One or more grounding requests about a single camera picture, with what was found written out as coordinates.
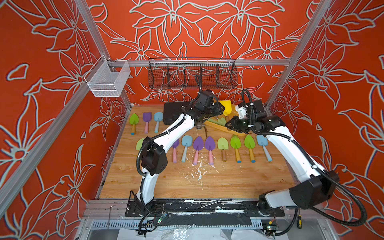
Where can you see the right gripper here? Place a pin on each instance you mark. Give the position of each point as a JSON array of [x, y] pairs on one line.
[[236, 123]]

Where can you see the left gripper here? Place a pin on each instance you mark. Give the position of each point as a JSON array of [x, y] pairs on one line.
[[218, 110]]

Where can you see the yellow shovel wooden handle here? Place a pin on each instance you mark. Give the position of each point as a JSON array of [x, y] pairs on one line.
[[228, 107]]

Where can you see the light green shovel wooden handle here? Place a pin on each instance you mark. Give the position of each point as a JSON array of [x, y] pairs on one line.
[[223, 145]]

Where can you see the purple square shovel pink handle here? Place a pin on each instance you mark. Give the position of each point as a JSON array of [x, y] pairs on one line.
[[174, 146]]

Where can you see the green shovel yellow handle box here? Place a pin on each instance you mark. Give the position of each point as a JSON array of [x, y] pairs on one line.
[[134, 120]]

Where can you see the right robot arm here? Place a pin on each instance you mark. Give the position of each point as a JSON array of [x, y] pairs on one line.
[[315, 184]]

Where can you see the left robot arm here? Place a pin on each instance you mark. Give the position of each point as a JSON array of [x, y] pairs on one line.
[[152, 157]]

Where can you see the yellow plastic storage box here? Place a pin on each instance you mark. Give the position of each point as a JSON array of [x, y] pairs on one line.
[[223, 128]]

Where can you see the black plastic tool case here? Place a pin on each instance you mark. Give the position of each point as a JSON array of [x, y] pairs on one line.
[[172, 111]]

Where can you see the yellow black screwdriver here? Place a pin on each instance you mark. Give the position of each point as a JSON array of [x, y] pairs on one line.
[[299, 222]]

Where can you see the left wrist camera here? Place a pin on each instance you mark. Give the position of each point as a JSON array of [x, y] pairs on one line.
[[205, 99]]

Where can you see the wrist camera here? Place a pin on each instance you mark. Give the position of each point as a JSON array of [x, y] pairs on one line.
[[242, 111], [205, 99]]

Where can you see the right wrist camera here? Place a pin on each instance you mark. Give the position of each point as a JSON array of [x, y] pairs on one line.
[[242, 111]]

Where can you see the black wire wall basket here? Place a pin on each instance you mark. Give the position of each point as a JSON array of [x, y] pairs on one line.
[[192, 73]]

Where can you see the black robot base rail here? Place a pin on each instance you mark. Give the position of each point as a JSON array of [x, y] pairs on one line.
[[248, 207]]

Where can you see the clear plastic wall bin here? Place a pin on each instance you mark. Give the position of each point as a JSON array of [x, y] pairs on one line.
[[108, 78]]

